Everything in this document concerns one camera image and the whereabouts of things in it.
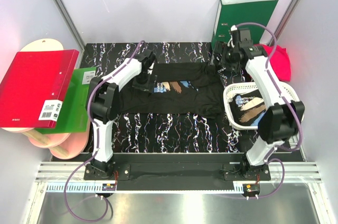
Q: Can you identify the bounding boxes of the black printed t-shirt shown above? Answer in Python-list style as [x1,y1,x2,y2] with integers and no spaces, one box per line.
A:
[119,62,224,118]
[229,89,266,126]

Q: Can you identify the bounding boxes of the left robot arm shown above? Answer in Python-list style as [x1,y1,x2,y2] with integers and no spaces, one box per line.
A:
[86,50,157,179]

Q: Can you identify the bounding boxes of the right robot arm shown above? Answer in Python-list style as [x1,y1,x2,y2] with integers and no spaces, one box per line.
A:
[211,23,305,178]

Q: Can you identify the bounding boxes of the green lever arch binder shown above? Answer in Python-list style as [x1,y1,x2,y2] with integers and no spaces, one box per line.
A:
[211,0,278,49]

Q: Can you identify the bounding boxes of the pink folded t-shirt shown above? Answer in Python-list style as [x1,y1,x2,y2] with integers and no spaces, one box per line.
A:
[269,45,292,82]

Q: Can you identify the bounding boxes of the black marble pattern mat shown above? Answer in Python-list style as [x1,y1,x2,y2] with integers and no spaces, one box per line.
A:
[80,42,257,153]

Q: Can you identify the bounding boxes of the white plastic basket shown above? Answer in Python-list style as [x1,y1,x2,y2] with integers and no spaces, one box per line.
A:
[223,82,300,130]

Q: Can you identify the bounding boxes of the black printed t-shirt in basket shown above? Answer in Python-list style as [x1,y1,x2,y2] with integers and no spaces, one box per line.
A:
[229,89,266,126]

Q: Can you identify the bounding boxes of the green plastic folder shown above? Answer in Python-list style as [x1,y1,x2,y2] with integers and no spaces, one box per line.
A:
[36,67,97,134]

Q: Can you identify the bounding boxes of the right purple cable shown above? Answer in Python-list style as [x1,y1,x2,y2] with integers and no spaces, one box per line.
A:
[221,22,304,200]

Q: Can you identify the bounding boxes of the purple cable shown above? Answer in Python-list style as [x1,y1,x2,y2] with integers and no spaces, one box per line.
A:
[63,39,146,221]
[221,22,304,200]

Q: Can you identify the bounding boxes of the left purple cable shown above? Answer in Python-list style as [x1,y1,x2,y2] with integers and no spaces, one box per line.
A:
[63,39,146,221]

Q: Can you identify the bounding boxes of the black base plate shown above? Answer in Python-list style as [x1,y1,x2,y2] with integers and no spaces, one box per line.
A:
[84,153,270,193]

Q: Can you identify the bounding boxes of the red ring binder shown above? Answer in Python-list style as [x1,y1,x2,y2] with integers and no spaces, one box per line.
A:
[1,50,79,128]

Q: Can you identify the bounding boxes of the aluminium rail frame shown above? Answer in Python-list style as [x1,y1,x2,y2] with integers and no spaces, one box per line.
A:
[36,162,322,194]

